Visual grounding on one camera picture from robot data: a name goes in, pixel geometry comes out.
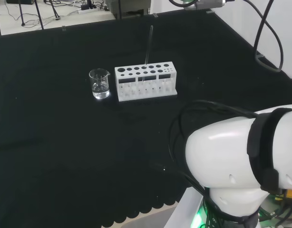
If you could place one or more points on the white test tube rack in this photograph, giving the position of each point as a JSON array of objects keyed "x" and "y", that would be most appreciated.
[{"x": 146, "y": 91}]

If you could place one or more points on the dark grey equipment stand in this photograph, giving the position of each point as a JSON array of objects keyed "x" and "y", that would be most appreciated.
[{"x": 127, "y": 7}]

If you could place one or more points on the yellow stop button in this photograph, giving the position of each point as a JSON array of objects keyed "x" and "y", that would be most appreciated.
[{"x": 291, "y": 193}]

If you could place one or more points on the black bench cloth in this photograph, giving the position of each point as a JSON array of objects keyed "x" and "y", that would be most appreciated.
[{"x": 65, "y": 142}]

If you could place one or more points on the black box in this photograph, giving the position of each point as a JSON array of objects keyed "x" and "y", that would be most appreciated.
[{"x": 20, "y": 1}]

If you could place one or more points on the clear glass rod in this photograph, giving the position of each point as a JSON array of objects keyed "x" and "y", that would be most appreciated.
[{"x": 148, "y": 47}]

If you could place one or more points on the clear glass beaker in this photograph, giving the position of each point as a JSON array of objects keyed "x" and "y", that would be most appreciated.
[{"x": 100, "y": 89}]

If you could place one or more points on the white power strip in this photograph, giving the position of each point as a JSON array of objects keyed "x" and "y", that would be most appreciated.
[{"x": 87, "y": 10}]

